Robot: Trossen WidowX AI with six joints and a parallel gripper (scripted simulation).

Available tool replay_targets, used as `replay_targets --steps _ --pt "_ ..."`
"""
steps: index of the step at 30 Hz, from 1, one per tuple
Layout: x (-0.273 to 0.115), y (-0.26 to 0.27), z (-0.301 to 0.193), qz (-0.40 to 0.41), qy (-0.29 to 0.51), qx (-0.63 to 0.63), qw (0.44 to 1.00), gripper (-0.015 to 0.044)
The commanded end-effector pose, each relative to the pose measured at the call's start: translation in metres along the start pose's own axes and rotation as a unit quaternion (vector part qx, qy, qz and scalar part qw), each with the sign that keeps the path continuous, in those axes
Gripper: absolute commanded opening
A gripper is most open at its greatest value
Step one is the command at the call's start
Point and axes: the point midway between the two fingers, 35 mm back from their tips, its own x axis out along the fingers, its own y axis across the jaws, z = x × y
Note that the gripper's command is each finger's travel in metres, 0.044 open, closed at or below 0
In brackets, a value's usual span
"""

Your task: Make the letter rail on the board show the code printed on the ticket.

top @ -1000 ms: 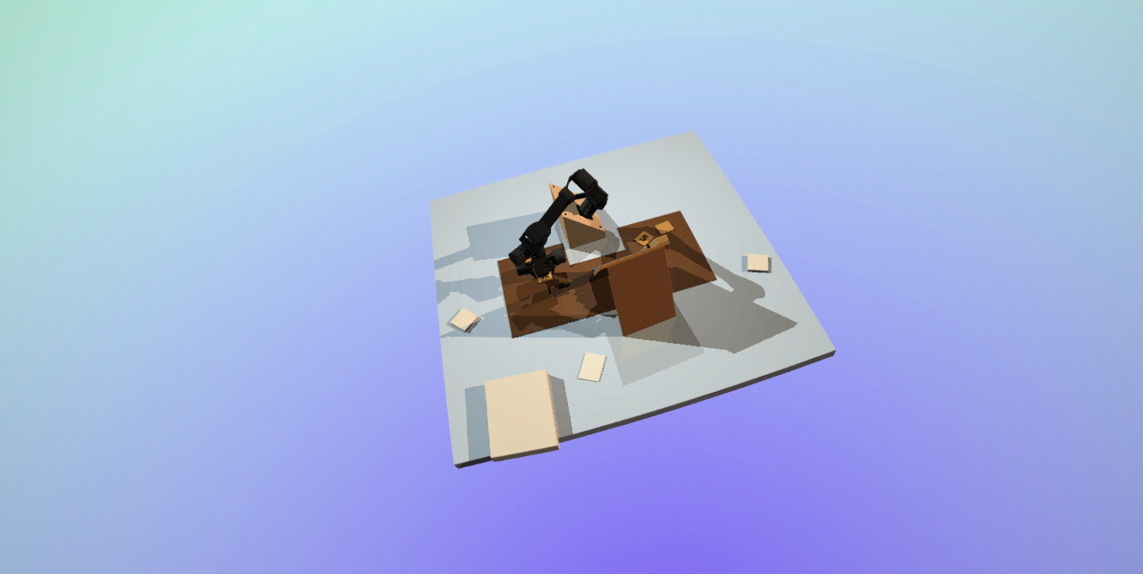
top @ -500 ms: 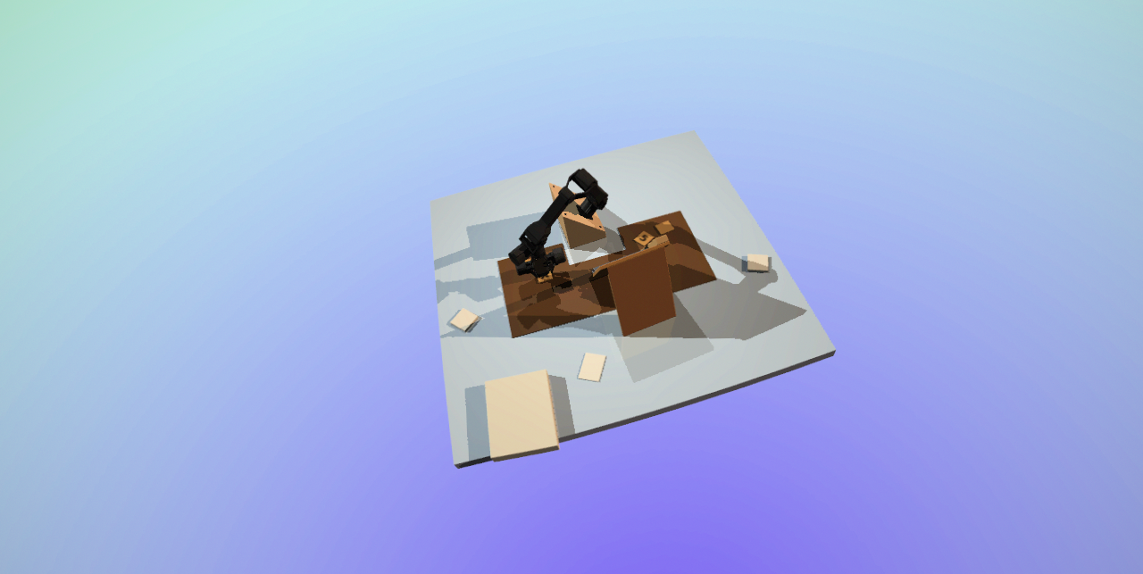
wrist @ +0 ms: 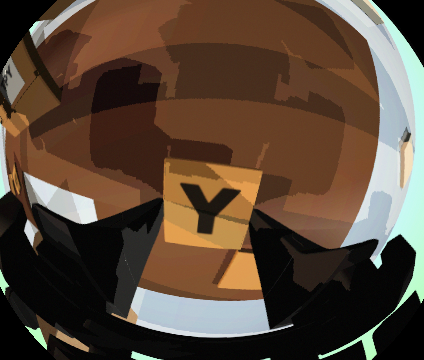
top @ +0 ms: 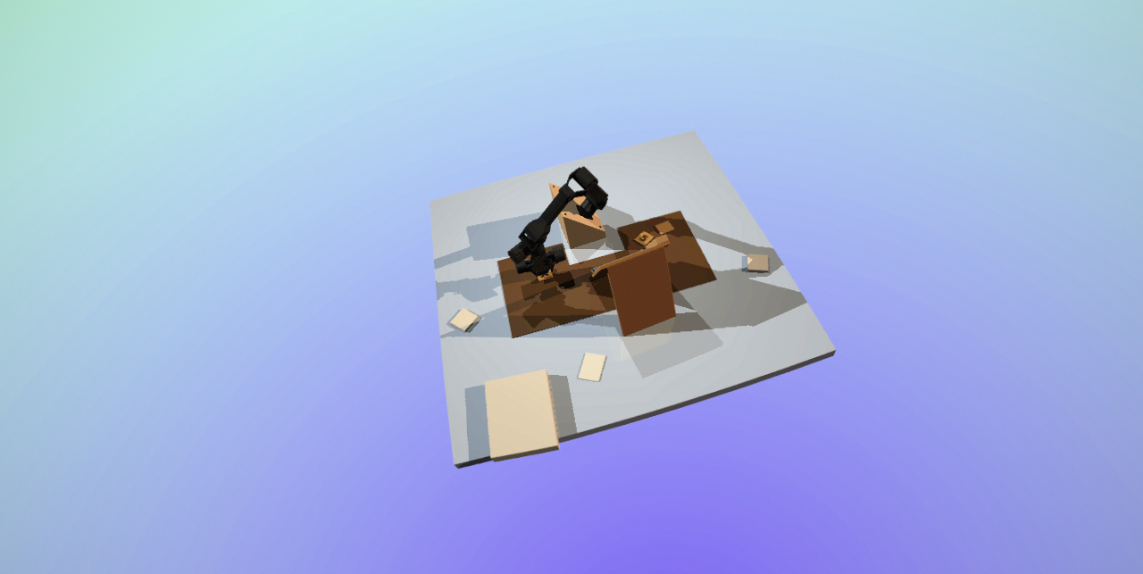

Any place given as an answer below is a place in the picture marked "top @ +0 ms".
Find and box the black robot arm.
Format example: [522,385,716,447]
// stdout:
[507,167,608,276]

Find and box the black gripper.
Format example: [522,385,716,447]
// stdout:
[515,245,566,277]

